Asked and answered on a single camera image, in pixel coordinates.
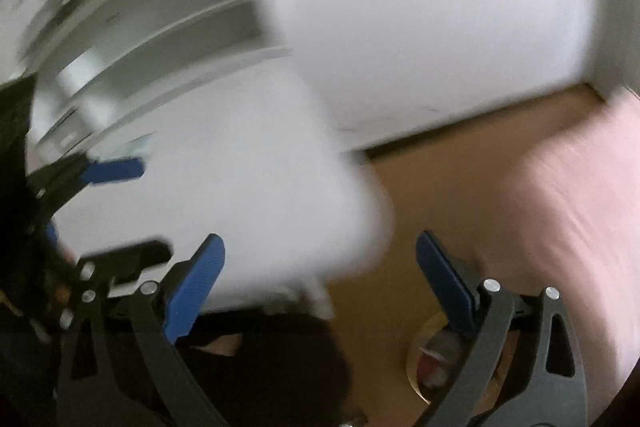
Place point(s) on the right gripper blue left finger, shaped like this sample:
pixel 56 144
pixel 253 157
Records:
pixel 187 285

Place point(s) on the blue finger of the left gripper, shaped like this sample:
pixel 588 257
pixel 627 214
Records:
pixel 123 264
pixel 111 171

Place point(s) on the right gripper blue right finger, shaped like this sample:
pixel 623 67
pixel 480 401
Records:
pixel 450 282

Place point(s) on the black round trash bin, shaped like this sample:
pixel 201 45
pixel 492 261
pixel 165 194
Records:
pixel 435 353

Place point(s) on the pink bed blanket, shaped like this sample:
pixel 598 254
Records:
pixel 568 217

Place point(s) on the white shelf unit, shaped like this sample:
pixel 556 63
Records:
pixel 103 63

